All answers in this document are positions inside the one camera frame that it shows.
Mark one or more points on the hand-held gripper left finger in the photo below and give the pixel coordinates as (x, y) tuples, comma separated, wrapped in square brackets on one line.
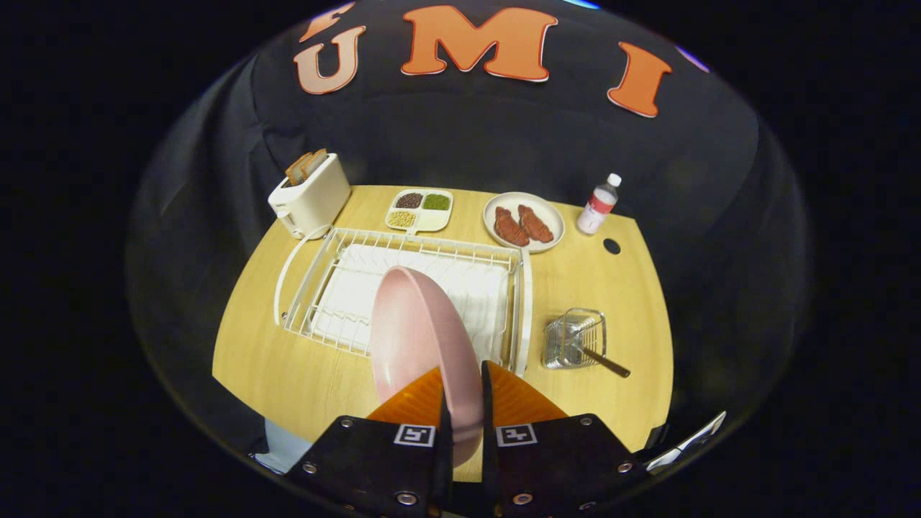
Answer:
[(374, 460)]

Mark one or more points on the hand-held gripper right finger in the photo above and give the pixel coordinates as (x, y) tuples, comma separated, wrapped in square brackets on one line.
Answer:
[(554, 460)]

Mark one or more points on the pink plate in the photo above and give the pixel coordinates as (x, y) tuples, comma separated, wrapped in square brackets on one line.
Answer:
[(417, 331)]

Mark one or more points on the beige plate with meat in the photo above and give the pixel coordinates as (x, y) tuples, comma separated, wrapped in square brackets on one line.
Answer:
[(550, 216)]

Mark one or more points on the white drain mat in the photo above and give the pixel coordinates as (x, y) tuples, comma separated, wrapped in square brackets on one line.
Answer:
[(345, 295)]

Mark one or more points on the black table grommet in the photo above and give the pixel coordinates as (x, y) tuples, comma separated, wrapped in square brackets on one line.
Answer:
[(611, 246)]

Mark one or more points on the red meat piece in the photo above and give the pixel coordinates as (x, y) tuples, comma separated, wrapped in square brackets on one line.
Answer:
[(509, 228), (536, 224)]

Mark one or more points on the yellow beans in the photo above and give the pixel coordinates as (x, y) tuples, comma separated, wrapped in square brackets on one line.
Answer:
[(401, 219)]

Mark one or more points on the white divided snack tray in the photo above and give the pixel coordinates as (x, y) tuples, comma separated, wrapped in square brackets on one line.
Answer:
[(430, 220)]

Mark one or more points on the clear bottle with red label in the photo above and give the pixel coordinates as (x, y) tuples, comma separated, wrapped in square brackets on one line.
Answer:
[(596, 208)]

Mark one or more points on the dark red beans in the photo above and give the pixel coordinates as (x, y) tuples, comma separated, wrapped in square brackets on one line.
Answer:
[(409, 201)]

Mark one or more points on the green beans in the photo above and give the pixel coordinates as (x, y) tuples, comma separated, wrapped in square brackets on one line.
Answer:
[(436, 202)]

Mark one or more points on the cream toaster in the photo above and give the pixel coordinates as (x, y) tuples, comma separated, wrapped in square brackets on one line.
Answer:
[(313, 201)]

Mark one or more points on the toast bread slice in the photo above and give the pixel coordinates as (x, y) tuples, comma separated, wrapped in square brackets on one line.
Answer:
[(295, 170), (314, 162)]

